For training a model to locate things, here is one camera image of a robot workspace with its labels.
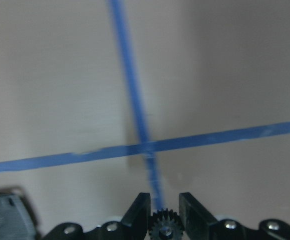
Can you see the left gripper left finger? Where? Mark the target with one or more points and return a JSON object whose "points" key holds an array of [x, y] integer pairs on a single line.
{"points": [[132, 226]]}

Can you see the black brake pad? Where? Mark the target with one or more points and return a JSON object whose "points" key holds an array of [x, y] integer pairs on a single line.
{"points": [[17, 219]]}

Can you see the small black gear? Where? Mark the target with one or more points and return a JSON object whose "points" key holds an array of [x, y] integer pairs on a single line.
{"points": [[165, 224]]}

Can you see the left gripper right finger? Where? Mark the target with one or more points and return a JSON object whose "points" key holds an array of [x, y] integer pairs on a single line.
{"points": [[200, 224]]}

